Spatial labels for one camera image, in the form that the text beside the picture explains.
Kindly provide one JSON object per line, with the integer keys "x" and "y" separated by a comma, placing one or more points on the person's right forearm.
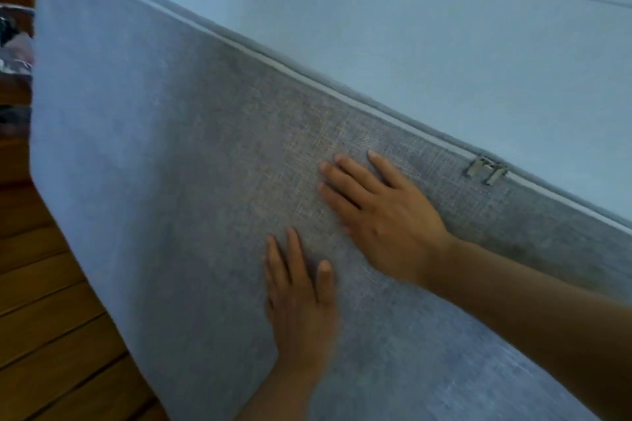
{"x": 543, "y": 312}

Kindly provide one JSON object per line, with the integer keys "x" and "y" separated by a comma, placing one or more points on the person's left hand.
{"x": 301, "y": 317}

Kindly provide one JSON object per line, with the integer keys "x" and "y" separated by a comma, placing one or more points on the long grey sofa cushion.
{"x": 173, "y": 139}

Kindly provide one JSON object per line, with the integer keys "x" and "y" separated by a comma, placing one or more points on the person's right hand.
{"x": 395, "y": 228}

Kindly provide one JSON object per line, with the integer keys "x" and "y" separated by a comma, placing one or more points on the long dark wooden sofa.
{"x": 49, "y": 327}

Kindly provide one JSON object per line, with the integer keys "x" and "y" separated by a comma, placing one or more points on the silver kettle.
{"x": 12, "y": 23}

